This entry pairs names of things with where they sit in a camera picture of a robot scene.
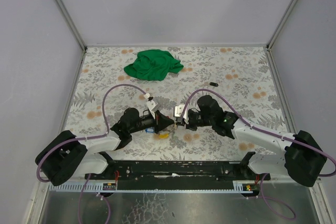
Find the blue key tag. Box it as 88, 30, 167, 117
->
145, 128, 154, 133

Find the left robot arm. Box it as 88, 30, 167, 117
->
35, 108, 174, 186

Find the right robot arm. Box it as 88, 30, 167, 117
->
174, 95, 327, 187

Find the black key fob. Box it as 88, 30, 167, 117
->
209, 82, 218, 87

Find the green crumpled cloth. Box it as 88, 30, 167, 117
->
124, 49, 184, 81

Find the floral table mat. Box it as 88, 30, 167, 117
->
65, 46, 288, 161

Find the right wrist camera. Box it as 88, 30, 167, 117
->
174, 104, 188, 124

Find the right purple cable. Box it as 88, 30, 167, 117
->
183, 88, 336, 221

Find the purple cable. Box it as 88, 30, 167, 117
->
35, 84, 152, 224
183, 88, 336, 221

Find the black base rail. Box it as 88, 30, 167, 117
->
90, 161, 263, 191

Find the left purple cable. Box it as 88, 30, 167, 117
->
35, 84, 152, 224

